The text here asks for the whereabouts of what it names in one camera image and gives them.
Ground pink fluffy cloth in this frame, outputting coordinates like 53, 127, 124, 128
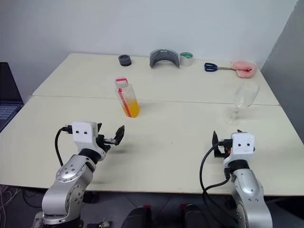
231, 60, 258, 79

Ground clear wine glass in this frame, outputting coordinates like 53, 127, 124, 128
224, 81, 260, 126

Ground white floor cable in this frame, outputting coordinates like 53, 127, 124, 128
0, 184, 20, 215

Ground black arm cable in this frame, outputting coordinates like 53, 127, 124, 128
55, 124, 73, 167
199, 145, 239, 228

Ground blue handled scissors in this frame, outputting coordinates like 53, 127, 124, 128
204, 62, 238, 73

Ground black floor cable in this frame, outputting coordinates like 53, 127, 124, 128
22, 189, 44, 208

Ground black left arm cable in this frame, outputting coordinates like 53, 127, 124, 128
55, 124, 73, 167

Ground plastic bottle with orange juice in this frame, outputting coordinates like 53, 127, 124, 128
114, 77, 141, 118

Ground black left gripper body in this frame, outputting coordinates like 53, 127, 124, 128
95, 133, 117, 152

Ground white grey shoe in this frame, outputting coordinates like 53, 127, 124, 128
32, 210, 45, 228

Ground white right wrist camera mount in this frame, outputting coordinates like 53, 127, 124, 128
223, 132, 256, 167

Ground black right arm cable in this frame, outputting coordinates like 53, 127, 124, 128
199, 145, 239, 228

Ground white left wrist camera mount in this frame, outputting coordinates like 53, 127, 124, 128
71, 121, 107, 162

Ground dark laptop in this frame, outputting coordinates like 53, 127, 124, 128
0, 62, 25, 133

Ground silver tape roll green core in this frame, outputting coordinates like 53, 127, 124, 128
179, 51, 194, 67

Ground white red bottle cap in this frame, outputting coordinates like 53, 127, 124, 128
114, 76, 129, 90

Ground grey curved visor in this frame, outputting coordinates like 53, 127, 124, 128
149, 48, 180, 69

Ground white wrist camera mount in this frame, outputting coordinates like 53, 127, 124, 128
71, 121, 107, 162
223, 132, 256, 167

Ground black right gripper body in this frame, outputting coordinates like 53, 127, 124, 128
213, 138, 233, 159

